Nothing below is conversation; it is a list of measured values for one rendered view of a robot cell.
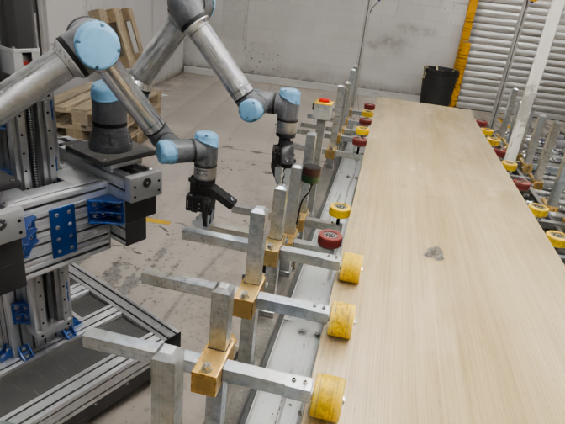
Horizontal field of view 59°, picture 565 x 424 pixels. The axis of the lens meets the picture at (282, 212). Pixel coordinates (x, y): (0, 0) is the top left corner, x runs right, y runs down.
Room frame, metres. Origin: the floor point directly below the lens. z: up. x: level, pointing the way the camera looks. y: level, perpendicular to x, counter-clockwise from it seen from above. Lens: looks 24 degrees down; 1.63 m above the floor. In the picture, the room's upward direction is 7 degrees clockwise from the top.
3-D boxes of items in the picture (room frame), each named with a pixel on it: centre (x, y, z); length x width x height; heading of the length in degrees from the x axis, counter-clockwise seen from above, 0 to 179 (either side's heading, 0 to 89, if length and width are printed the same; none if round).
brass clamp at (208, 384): (0.77, 0.10, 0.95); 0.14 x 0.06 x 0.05; 170
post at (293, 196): (1.53, -0.03, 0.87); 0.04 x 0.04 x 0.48; 80
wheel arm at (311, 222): (1.74, -0.02, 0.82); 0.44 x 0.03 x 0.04; 80
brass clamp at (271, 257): (1.26, 0.01, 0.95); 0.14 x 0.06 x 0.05; 170
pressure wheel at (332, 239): (1.47, -0.17, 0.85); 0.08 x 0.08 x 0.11
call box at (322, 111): (2.03, -0.12, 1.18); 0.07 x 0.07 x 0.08; 80
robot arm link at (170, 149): (1.50, 0.36, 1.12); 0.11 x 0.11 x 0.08; 33
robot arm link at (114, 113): (1.70, 0.64, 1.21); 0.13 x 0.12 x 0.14; 172
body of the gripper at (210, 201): (1.54, 0.28, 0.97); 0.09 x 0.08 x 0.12; 80
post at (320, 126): (2.03, -0.12, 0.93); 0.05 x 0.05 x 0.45; 80
